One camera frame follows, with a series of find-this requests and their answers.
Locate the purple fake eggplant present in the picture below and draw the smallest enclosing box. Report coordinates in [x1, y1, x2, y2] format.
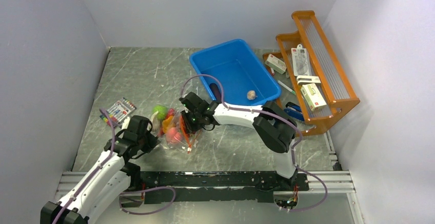
[209, 83, 222, 102]

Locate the clear zip bag red seal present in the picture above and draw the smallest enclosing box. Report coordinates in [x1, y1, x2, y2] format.
[148, 105, 202, 154]

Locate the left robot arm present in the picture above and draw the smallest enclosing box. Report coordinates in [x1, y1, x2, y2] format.
[40, 115, 160, 223]

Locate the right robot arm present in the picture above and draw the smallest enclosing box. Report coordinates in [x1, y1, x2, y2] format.
[179, 92, 298, 190]

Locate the red fake chili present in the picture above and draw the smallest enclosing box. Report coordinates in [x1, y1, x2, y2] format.
[166, 108, 176, 118]

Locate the orange fake carrot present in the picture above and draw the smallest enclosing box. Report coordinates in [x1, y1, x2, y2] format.
[161, 115, 174, 133]

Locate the pink fake peach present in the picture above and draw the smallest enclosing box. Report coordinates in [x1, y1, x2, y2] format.
[165, 127, 183, 144]

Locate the marker pen pack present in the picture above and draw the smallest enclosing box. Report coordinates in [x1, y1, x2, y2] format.
[107, 97, 137, 127]

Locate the blue plastic bin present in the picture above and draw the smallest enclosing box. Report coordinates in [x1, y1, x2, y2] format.
[189, 39, 282, 106]

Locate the white green small box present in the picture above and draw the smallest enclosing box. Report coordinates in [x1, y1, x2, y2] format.
[265, 54, 287, 74]

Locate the blue stapler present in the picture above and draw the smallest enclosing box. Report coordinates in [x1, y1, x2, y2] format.
[284, 101, 305, 122]

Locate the white green pen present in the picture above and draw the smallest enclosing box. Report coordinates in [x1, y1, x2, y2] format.
[277, 80, 296, 95]

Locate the white flat box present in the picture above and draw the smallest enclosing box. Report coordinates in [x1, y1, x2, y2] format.
[296, 75, 321, 86]

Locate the clear blister pack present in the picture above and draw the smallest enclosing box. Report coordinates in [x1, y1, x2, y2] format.
[291, 44, 311, 76]

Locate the white red large box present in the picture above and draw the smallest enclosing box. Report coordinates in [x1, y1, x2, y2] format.
[301, 83, 327, 111]

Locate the orange wooden rack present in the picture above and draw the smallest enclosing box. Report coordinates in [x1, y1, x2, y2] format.
[272, 10, 360, 136]

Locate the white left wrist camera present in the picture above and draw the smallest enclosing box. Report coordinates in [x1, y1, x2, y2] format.
[121, 117, 131, 130]

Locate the black aluminium base frame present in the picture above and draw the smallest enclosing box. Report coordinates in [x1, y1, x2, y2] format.
[56, 170, 356, 205]

